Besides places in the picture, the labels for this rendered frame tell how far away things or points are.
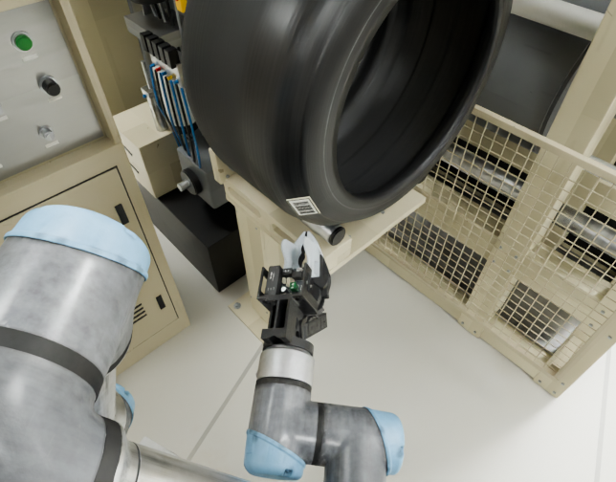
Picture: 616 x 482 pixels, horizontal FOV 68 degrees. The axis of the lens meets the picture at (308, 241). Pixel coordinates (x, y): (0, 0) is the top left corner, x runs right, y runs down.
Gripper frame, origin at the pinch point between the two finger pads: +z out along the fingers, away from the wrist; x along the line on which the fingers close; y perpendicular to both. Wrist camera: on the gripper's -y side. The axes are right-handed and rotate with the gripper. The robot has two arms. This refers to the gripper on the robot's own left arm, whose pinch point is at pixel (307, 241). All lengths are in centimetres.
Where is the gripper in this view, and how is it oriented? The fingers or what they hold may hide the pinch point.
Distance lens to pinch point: 75.4
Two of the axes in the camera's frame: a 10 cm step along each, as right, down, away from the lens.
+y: -3.6, -5.3, -7.6
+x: -9.3, 1.2, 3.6
